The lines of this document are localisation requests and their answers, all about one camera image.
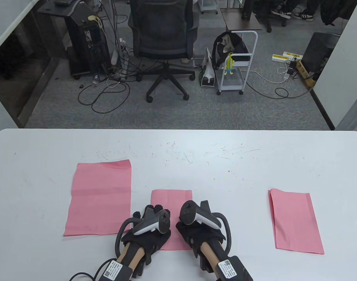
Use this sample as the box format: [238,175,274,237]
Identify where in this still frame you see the person's left hand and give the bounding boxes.
[121,205,171,265]

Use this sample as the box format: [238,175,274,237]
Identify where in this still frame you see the person's right hand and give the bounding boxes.
[175,221,227,258]

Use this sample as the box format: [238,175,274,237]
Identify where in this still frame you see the grey hand controller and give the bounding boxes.
[115,208,170,258]
[180,200,232,252]

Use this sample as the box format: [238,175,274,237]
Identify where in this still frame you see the pink cloth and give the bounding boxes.
[63,160,132,237]
[151,189,193,251]

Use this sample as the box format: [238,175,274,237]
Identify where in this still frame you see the pink paper sheet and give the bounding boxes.
[268,189,325,254]

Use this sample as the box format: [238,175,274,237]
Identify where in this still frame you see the person's left forearm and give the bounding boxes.
[115,244,145,268]

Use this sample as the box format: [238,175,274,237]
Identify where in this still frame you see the white rolling cart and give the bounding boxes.
[216,30,258,95]

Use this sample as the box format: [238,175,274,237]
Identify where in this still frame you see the white shopping bag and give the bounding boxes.
[199,47,216,88]

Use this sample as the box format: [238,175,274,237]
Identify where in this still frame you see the yellow toy figure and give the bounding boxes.
[223,52,235,76]

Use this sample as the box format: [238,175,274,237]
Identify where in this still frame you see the black bag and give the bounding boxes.
[211,32,251,70]

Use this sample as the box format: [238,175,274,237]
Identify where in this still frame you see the black computer tower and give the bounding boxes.
[79,21,112,76]

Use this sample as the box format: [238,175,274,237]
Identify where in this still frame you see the black mesh office chair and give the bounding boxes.
[128,0,200,103]

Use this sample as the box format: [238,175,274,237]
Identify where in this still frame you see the brown side table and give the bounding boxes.
[220,8,263,32]

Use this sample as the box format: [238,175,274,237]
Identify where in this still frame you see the black computer case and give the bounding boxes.
[301,32,341,74]

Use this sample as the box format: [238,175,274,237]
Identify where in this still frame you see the black swivel chair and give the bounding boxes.
[253,0,287,33]

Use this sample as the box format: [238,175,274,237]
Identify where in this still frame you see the black bottle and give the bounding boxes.
[242,0,252,21]

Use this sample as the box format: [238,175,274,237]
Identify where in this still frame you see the small white cart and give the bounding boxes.
[198,0,219,15]

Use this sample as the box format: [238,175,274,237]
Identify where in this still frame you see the black hanging garment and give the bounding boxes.
[320,0,357,26]

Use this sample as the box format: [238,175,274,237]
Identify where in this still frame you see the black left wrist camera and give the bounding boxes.
[97,259,133,281]

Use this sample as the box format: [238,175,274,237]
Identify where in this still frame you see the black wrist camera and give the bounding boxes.
[97,259,133,281]
[215,255,254,281]

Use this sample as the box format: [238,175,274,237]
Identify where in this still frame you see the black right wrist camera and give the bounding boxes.
[215,255,254,281]

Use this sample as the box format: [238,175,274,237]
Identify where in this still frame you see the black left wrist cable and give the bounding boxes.
[69,259,111,281]

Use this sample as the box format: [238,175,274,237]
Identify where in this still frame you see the black looped floor cable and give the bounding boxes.
[78,79,131,114]

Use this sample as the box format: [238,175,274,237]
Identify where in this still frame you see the white floor cable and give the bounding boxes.
[249,67,290,84]

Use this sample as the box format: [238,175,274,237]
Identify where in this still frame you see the tangle of hanging cables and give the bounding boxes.
[94,0,130,82]

